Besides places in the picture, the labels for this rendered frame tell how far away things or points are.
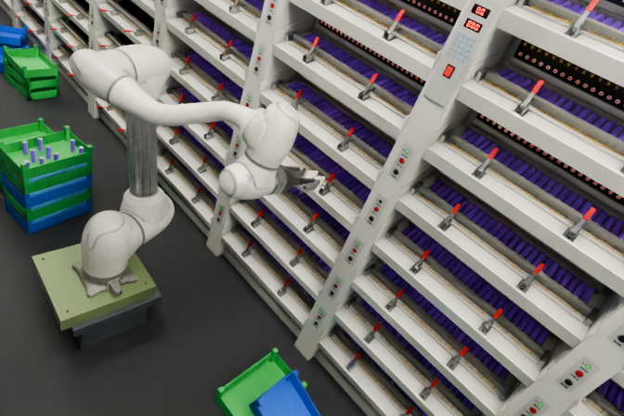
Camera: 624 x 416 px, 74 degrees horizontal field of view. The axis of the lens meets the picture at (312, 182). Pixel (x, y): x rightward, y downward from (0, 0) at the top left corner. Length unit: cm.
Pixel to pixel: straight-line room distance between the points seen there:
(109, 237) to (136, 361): 54
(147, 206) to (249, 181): 66
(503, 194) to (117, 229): 124
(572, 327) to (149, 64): 143
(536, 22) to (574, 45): 10
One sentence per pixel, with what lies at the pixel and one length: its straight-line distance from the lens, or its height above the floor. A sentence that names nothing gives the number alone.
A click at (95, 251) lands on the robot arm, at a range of 163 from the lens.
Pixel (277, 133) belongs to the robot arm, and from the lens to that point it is 107.
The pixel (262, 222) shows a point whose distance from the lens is 194.
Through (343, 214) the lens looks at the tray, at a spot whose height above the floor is 75.
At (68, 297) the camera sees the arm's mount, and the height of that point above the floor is 25.
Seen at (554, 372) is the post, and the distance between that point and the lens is 140.
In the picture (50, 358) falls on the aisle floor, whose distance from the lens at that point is 192.
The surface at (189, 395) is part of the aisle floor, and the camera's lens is 183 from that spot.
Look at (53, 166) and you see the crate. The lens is 214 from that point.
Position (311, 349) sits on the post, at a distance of 195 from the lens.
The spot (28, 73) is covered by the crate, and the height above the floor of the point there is 19.
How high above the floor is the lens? 164
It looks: 33 degrees down
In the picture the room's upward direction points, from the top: 21 degrees clockwise
